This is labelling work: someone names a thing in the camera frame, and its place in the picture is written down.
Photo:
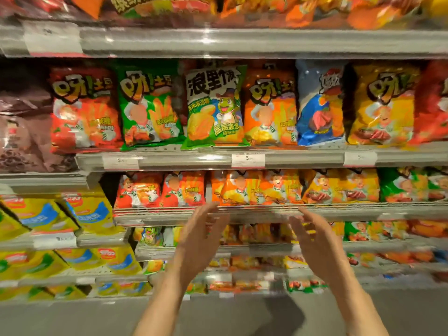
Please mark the light green cartoon snack bag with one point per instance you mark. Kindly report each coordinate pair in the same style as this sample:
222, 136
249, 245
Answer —
215, 108

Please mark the person's left forearm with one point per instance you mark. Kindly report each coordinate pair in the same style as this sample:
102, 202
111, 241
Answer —
164, 304

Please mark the brown snack bag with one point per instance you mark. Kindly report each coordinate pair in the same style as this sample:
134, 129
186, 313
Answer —
24, 132

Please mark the large green chip bag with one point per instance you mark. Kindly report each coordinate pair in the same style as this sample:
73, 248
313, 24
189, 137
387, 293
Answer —
147, 108

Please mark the blue snack bag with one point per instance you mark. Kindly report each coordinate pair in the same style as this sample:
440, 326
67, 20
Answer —
320, 108

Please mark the medium yellow chip bag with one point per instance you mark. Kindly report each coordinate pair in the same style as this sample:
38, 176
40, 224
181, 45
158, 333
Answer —
320, 190
360, 187

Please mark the person's left hand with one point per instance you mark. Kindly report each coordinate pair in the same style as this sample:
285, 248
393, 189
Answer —
196, 244

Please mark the medium red chip bag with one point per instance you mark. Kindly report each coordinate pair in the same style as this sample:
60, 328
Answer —
183, 190
138, 192

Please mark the large orange chip bag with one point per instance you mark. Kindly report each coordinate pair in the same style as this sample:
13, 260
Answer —
269, 111

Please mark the row of small snack packets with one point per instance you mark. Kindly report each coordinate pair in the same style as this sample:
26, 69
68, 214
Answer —
402, 257
227, 286
371, 230

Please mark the person's right forearm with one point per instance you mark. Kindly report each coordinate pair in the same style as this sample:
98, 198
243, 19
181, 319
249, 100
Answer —
357, 304

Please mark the large red chip bag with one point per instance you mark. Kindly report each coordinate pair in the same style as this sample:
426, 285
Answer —
434, 108
84, 111

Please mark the large yellow chip bag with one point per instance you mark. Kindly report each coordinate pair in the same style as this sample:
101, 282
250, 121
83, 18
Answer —
383, 108

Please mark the grey metal shelf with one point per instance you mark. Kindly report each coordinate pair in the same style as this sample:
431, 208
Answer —
101, 238
350, 210
70, 279
45, 180
245, 41
367, 246
301, 158

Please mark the white price tag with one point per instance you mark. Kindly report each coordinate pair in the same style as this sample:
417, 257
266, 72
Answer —
52, 39
360, 159
54, 240
120, 162
248, 160

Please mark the medium orange chip bag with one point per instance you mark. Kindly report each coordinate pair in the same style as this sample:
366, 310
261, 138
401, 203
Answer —
241, 190
216, 187
281, 188

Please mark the person's right hand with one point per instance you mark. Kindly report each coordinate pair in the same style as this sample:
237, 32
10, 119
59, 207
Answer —
322, 251

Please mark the row of large mixed snack bags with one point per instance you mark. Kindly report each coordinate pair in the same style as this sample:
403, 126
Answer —
266, 10

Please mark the rows of yellow crisp bags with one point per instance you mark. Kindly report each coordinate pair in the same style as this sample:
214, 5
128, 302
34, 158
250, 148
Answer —
84, 213

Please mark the medium green chip bag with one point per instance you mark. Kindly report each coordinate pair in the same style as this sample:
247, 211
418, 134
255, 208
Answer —
402, 187
439, 187

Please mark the person's left thumb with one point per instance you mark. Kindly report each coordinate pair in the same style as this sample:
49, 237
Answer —
219, 225

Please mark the person's right thumb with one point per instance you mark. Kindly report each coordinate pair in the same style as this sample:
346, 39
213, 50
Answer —
296, 230

